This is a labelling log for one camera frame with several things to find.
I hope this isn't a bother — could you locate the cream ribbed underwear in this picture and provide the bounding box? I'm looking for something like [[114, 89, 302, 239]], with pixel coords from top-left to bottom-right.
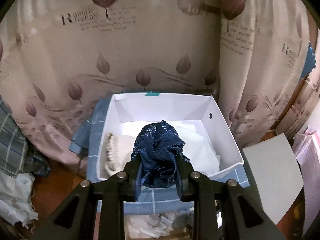
[[104, 133, 136, 176]]

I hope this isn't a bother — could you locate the white crumpled plastic sheet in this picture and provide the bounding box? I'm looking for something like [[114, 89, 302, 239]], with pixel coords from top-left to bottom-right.
[[0, 171, 38, 228]]

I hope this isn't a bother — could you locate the white XINCCI shoe box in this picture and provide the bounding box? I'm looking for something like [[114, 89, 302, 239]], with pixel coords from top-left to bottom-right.
[[96, 93, 248, 183]]

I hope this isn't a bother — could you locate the blue checked cloth cover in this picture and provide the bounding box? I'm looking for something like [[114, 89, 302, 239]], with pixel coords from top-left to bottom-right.
[[69, 98, 249, 215]]

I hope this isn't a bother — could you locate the leaf pattern curtain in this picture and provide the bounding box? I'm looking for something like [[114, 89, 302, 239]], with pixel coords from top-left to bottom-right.
[[1, 0, 319, 171]]

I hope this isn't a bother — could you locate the pink checked fabric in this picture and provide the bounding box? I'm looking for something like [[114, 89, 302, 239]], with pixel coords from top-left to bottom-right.
[[292, 126, 319, 234]]

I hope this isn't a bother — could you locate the white shoe box lid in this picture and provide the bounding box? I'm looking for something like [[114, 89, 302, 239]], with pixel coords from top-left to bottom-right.
[[243, 134, 303, 224]]

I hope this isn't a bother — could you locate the wooden drawer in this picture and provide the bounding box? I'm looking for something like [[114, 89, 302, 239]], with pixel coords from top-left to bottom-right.
[[124, 208, 194, 239]]

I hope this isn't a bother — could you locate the grey plaid fabric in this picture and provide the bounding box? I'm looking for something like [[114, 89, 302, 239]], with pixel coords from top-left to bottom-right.
[[0, 100, 51, 178]]

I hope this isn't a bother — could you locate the dark blue lace underwear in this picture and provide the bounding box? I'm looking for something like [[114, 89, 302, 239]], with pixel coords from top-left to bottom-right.
[[131, 120, 191, 189]]

